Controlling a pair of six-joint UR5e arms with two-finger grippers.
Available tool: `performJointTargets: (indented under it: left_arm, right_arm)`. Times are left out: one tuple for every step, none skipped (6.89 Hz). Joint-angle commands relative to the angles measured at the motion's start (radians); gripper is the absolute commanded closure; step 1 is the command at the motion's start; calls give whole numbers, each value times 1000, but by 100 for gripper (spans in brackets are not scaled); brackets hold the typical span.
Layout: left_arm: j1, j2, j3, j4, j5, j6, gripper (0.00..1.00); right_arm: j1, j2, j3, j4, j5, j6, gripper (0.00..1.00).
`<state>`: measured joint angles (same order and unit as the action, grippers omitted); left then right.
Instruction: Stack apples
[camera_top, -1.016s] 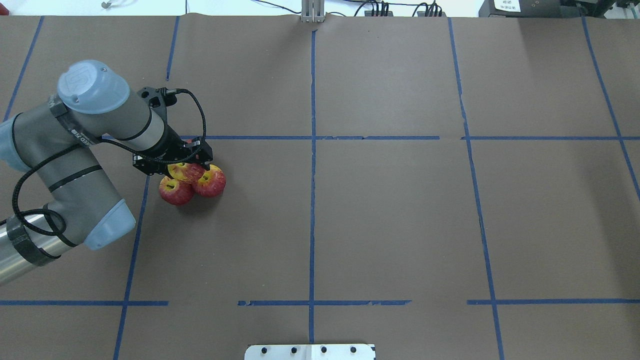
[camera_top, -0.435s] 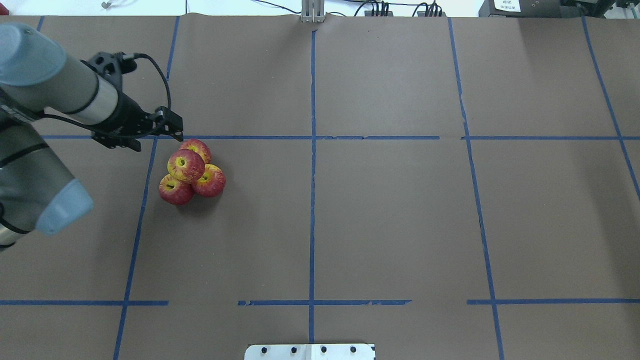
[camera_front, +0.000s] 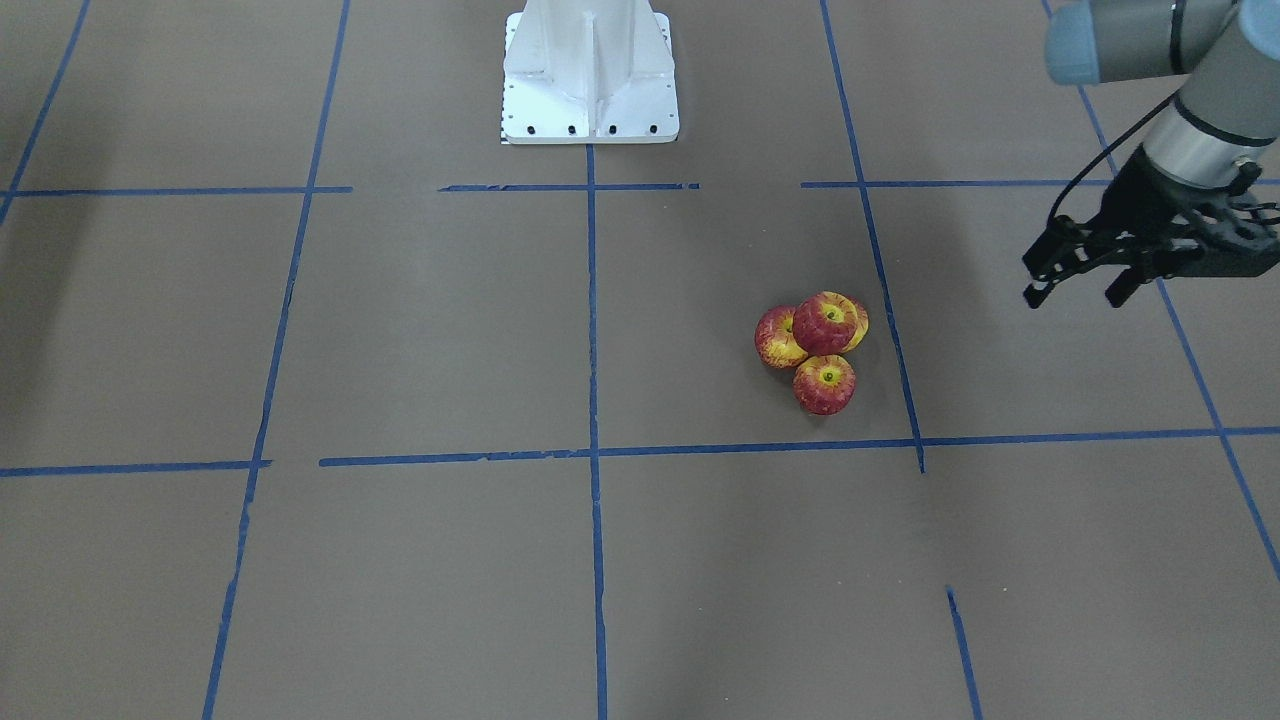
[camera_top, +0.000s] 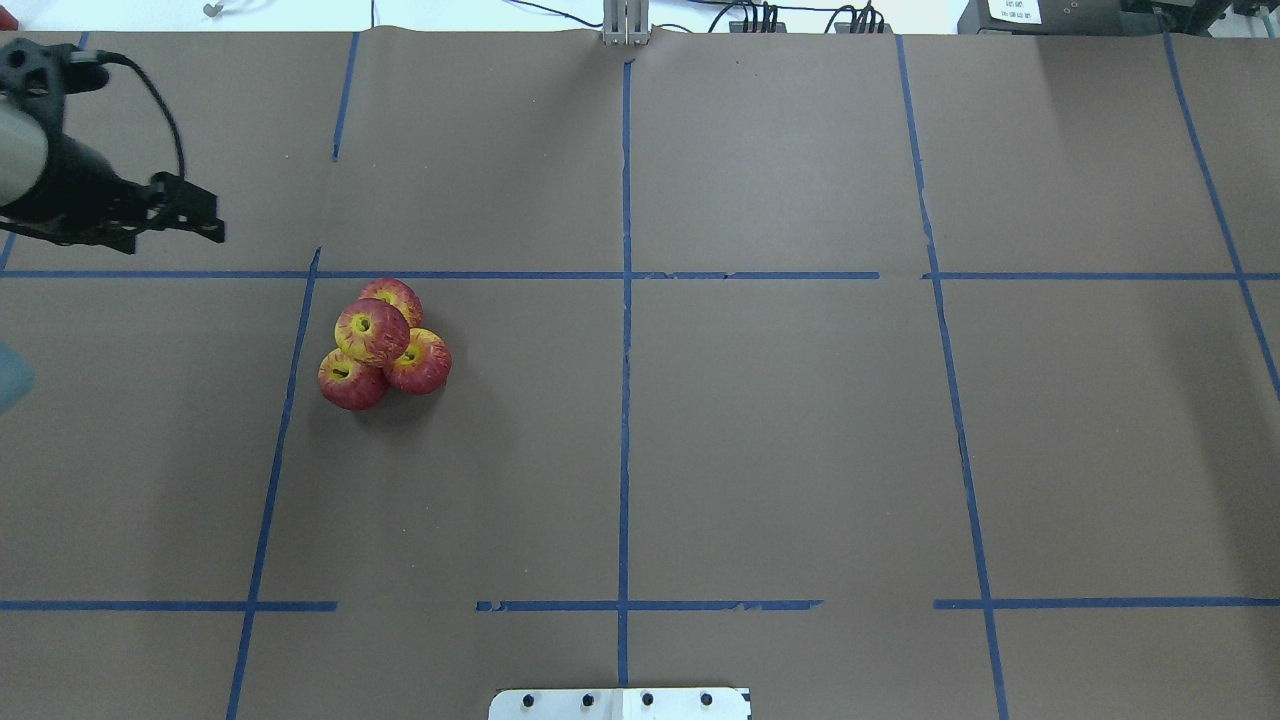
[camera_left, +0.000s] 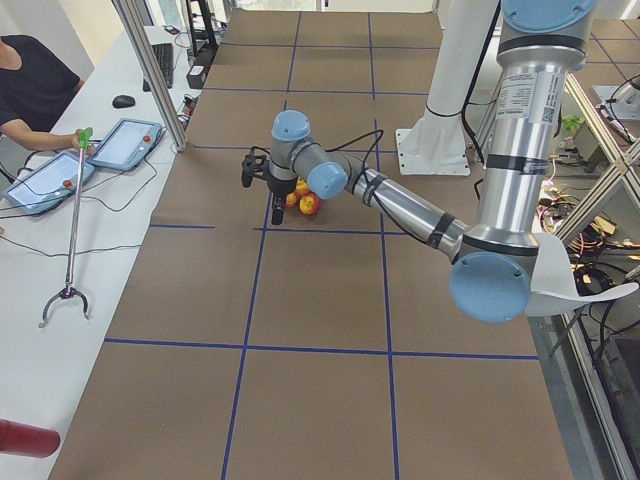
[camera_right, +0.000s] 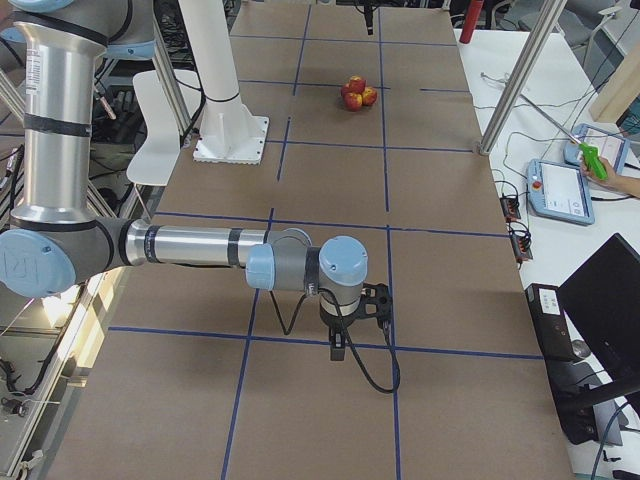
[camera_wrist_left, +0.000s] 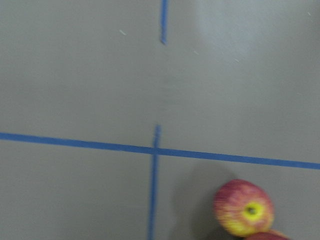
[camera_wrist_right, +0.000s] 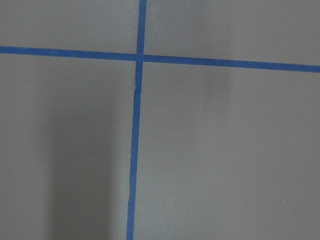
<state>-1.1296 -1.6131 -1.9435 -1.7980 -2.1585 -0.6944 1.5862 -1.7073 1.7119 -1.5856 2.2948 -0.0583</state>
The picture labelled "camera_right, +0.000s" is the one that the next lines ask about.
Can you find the front left red apple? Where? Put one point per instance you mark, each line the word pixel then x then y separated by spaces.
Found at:
pixel 345 89

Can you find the grey aluminium frame post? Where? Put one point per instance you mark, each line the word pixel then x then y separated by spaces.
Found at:
pixel 538 36

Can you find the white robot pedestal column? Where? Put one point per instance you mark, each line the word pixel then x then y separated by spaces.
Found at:
pixel 229 132

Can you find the near blue teach pendant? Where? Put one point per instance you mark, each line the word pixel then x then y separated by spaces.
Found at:
pixel 559 191

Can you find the front right red apple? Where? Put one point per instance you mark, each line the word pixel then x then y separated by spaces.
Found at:
pixel 352 101

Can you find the black power strip left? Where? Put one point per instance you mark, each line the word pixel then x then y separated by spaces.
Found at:
pixel 510 207

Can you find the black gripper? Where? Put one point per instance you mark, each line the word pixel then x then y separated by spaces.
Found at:
pixel 369 22
pixel 335 321

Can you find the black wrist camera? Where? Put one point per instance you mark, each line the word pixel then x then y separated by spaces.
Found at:
pixel 376 302

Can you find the green grabber tool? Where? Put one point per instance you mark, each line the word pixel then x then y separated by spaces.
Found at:
pixel 590 153

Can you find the blue teach pendant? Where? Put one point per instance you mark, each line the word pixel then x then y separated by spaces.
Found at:
pixel 559 191
pixel 613 147

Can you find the black power strip right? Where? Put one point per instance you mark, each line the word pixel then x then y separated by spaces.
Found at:
pixel 521 245

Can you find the white chair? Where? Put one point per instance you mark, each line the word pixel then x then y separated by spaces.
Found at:
pixel 154 162

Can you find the wooden board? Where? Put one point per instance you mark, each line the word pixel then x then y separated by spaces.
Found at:
pixel 619 91

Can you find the black computer box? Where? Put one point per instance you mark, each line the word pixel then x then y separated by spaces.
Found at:
pixel 583 403

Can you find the rear red yellow apple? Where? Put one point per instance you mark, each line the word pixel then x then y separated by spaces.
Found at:
pixel 369 96

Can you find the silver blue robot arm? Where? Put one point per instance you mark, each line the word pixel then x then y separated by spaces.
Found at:
pixel 55 241

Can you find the red cylinder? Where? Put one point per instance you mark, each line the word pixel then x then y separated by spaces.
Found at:
pixel 471 18

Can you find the black power strip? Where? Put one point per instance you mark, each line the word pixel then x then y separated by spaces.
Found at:
pixel 521 245
pixel 510 207

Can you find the far blue teach pendant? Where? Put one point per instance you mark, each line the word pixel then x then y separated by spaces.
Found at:
pixel 613 147

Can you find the black monitor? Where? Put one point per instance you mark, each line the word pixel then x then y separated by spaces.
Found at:
pixel 601 299

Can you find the lone red yellow apple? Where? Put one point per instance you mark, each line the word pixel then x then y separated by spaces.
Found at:
pixel 356 84

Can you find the person hand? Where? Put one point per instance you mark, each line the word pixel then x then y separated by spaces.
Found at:
pixel 620 183

